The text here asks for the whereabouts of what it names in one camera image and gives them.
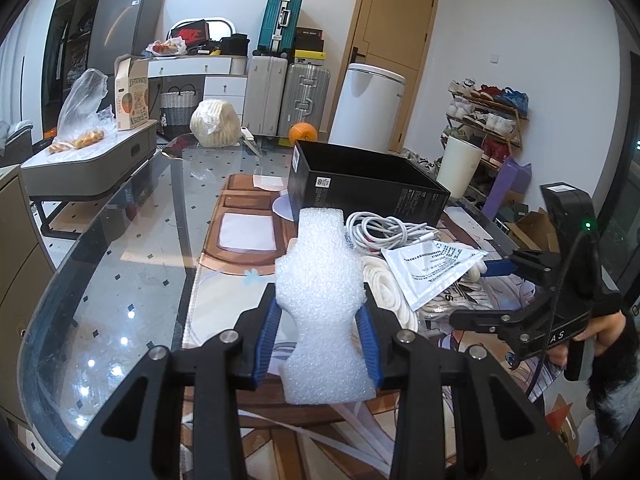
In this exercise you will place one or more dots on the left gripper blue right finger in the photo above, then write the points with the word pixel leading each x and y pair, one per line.
pixel 461 415

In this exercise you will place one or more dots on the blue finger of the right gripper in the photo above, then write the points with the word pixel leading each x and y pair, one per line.
pixel 485 321
pixel 527 266

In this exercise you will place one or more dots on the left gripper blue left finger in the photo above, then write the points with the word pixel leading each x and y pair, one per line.
pixel 137 432

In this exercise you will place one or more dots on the adidas bag of white laces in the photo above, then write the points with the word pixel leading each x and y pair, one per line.
pixel 464 295

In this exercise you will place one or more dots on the clear bag of white rope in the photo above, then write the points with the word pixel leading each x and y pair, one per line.
pixel 387 292

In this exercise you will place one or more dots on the white foam sheet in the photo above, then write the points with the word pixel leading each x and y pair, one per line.
pixel 319 284

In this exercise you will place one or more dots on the right hand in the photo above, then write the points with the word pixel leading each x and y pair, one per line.
pixel 604 331

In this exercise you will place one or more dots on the purple paper bag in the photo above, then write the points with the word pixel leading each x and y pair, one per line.
pixel 512 177

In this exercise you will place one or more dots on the cream tumbler cup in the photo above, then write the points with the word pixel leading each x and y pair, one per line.
pixel 458 166

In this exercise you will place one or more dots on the shoe rack with shoes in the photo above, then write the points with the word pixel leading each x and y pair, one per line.
pixel 489 117

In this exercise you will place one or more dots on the white cylindrical appliance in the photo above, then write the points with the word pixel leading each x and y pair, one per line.
pixel 368 108

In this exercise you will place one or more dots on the black cardboard box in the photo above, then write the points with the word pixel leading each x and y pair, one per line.
pixel 334 176

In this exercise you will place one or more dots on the grey tray table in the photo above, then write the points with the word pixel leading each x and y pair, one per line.
pixel 52 181

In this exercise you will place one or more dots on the orange fruit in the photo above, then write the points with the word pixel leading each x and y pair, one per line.
pixel 302 131

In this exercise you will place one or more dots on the silver suitcase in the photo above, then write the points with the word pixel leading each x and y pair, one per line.
pixel 304 96

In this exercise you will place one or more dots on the wooden door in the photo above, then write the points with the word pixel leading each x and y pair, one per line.
pixel 394 35

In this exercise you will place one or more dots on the clear plastic bag of snacks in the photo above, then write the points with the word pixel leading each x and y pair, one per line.
pixel 81 122

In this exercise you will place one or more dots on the white cabbage in wrap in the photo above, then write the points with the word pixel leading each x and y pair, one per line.
pixel 215 124

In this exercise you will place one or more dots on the white suitcase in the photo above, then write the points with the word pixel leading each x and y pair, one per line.
pixel 263 95

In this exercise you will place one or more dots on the woven basket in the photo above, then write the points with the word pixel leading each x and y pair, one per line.
pixel 176 108

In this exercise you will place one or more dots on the cardboard fruit box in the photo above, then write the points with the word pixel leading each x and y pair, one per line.
pixel 131 86

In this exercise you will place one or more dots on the teal suitcase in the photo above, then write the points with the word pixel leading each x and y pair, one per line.
pixel 278 29

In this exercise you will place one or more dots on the white drawer desk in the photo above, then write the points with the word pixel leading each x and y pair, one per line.
pixel 219 77

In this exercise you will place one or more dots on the black glass cabinet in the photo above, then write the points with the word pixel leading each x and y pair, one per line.
pixel 65 54

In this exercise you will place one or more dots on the red black bag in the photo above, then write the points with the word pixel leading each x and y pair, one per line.
pixel 194 35

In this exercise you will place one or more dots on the dark grey large box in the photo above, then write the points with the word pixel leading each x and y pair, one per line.
pixel 121 27

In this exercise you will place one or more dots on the knife with white handle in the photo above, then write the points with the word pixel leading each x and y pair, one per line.
pixel 249 140

